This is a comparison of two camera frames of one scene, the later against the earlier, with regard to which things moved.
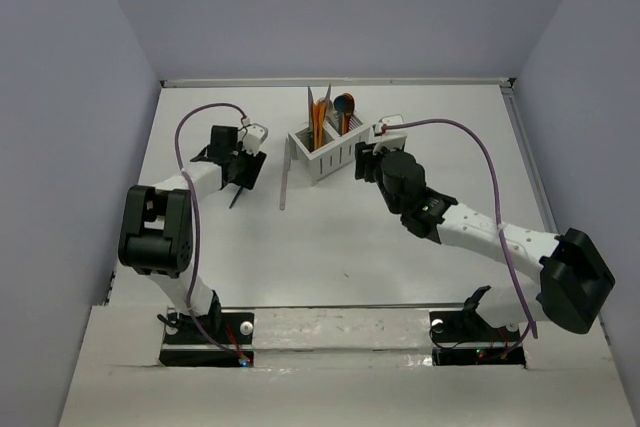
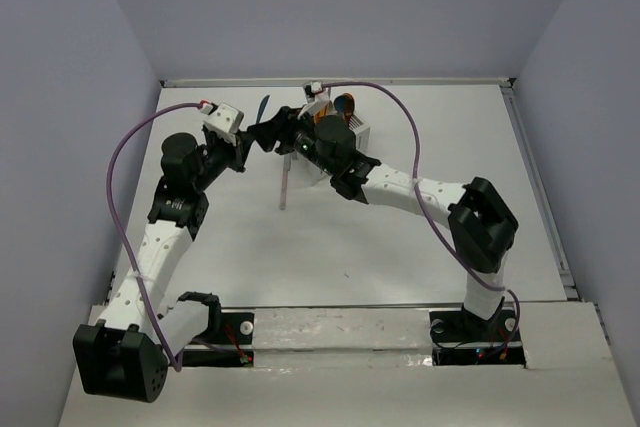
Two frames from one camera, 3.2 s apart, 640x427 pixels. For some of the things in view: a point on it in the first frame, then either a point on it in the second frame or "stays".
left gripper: x=254 y=164 -> x=237 y=152
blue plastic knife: x=236 y=196 -> x=262 y=108
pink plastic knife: x=287 y=164 stays
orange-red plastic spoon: x=348 y=106 stays
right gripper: x=365 y=159 -> x=282 y=126
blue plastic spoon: x=340 y=104 stays
